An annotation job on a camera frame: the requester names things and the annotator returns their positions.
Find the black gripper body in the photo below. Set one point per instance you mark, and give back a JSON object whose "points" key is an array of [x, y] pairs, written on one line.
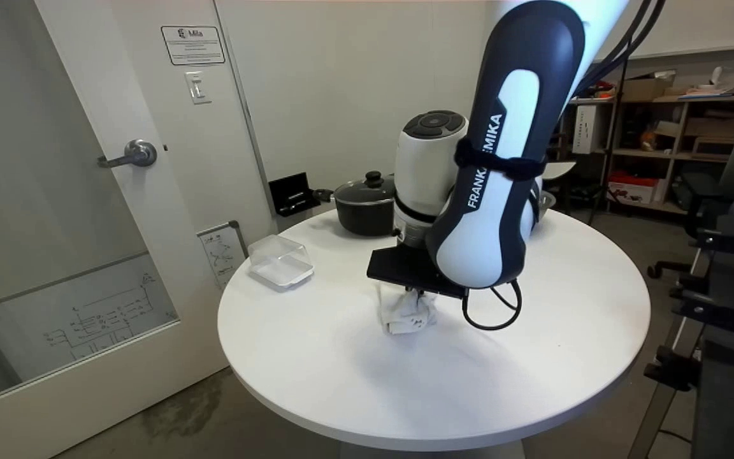
{"points": [[411, 267]]}

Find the white cloth towel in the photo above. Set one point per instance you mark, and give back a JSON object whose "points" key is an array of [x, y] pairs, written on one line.
{"points": [[402, 308]]}

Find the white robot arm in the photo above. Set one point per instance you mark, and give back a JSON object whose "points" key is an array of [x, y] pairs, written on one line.
{"points": [[476, 205]]}

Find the black cooking pot with lid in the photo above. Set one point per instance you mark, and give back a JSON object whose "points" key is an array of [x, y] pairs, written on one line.
{"points": [[364, 207]]}

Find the steel bowl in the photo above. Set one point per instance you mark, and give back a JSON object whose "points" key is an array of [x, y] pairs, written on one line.
{"points": [[545, 201]]}

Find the small whiteboard on floor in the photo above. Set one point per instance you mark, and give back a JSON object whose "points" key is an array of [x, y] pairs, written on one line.
{"points": [[224, 251]]}

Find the wooden shelf unit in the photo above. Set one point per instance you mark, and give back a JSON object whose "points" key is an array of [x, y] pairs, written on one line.
{"points": [[629, 145]]}

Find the white door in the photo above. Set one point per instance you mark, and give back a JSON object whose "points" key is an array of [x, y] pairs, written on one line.
{"points": [[108, 300]]}

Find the black robot cart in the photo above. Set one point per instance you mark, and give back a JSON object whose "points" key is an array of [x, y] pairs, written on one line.
{"points": [[699, 355]]}

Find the wall light switch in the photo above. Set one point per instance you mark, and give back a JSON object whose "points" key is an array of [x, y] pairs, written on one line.
{"points": [[196, 86]]}

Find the metal door handle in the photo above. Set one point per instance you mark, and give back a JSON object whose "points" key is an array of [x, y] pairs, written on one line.
{"points": [[136, 154]]}

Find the wall sign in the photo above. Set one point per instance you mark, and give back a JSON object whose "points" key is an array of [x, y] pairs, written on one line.
{"points": [[191, 43]]}

